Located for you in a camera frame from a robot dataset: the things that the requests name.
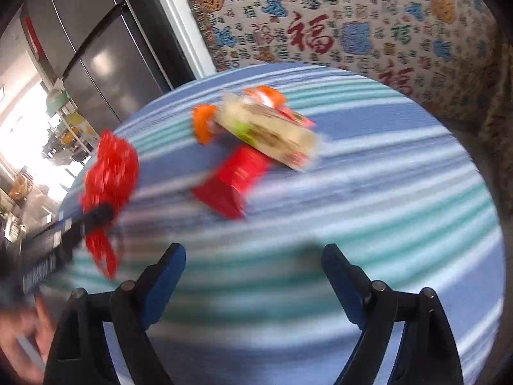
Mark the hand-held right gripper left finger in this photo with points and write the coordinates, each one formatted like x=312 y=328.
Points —
x=164 y=284

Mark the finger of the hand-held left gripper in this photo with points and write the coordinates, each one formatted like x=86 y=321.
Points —
x=98 y=215

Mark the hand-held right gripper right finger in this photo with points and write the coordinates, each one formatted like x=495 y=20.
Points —
x=340 y=284

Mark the red plastic bag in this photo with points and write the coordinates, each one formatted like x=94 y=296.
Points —
x=112 y=168

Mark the person's left hand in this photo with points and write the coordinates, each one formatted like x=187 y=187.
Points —
x=20 y=341

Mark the striped tablecloth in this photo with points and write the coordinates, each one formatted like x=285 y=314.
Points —
x=360 y=208

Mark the shelf with colourful items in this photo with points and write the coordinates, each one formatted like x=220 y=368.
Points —
x=68 y=124

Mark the flattened red soda label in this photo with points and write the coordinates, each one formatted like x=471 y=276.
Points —
x=228 y=184

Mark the orange snack wrapper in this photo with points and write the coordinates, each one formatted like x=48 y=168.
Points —
x=202 y=124

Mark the grey refrigerator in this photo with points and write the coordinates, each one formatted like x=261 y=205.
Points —
x=100 y=60

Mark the cream snack wrapper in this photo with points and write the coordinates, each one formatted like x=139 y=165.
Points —
x=260 y=128

